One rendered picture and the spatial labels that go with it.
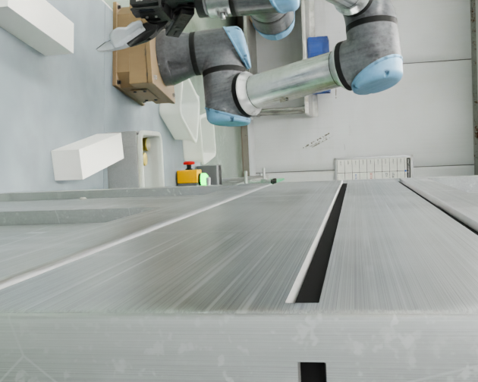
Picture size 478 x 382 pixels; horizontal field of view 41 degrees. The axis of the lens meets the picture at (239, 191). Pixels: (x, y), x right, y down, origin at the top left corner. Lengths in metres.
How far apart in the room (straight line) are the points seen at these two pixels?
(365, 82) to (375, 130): 6.22
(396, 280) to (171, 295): 0.06
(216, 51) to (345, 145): 6.03
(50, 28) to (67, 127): 0.25
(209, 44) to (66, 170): 0.57
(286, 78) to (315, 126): 6.12
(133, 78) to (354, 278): 1.49
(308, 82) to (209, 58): 0.30
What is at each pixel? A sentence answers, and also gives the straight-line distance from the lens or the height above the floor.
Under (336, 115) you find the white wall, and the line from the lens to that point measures 7.67.
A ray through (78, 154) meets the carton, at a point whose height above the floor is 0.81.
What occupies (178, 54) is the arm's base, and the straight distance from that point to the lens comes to 1.70.
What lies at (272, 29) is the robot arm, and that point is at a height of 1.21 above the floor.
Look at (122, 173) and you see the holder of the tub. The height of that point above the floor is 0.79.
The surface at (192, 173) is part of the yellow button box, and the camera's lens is 2.14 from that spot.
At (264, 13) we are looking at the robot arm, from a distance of 1.08.
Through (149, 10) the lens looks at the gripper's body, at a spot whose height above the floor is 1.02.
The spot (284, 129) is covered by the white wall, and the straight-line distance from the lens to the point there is 7.70.
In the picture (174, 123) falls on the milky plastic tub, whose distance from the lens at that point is 2.06.
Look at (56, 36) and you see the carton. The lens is 1.26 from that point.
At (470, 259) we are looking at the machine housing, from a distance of 0.21.
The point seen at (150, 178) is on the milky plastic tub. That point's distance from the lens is 1.72.
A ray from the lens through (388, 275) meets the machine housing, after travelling 0.19.
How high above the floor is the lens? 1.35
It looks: 10 degrees down
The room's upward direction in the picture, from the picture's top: 88 degrees clockwise
